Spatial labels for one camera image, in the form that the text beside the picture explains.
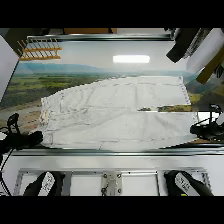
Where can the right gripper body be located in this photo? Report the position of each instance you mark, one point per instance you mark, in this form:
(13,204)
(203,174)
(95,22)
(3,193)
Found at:
(210,130)

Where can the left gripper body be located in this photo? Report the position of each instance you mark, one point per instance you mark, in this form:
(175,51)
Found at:
(20,140)

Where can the white pants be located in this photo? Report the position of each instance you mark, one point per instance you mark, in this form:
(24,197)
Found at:
(113,113)

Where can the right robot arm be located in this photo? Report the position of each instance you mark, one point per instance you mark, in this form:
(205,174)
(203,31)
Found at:
(188,183)

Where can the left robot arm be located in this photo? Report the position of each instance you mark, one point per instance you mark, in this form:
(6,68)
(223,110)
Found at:
(6,140)

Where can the brown garment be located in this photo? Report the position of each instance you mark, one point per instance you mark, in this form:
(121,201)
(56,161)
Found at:
(213,68)

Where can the white garment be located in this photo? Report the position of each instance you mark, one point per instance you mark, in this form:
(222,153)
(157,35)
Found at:
(205,50)

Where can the striped garment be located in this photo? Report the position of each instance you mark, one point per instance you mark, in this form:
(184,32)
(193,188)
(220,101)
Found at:
(196,41)

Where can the silver frame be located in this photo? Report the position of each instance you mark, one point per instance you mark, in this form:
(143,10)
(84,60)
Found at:
(100,156)

